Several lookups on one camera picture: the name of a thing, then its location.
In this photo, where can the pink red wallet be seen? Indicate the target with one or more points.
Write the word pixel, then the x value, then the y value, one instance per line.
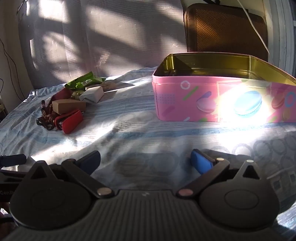
pixel 69 121

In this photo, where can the grey woven headboard mat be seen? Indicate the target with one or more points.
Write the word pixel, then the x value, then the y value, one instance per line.
pixel 62 40

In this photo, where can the red figure keychain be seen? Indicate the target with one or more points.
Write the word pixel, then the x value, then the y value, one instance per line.
pixel 47 120

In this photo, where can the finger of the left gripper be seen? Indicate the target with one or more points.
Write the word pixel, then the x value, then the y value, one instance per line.
pixel 12 160

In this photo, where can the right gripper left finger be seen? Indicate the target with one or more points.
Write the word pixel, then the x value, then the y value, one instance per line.
pixel 81 170

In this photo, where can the green snack packet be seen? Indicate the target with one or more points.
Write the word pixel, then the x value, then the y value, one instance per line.
pixel 84 81

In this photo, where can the white charger adapter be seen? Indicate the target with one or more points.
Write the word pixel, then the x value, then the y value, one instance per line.
pixel 92 95

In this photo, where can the pink macaron tin box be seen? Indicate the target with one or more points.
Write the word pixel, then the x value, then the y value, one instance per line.
pixel 222 87

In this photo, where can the brown woven cushion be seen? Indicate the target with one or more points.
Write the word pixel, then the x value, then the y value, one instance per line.
pixel 211 27

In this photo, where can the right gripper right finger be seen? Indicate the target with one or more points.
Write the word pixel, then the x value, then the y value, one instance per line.
pixel 209 169

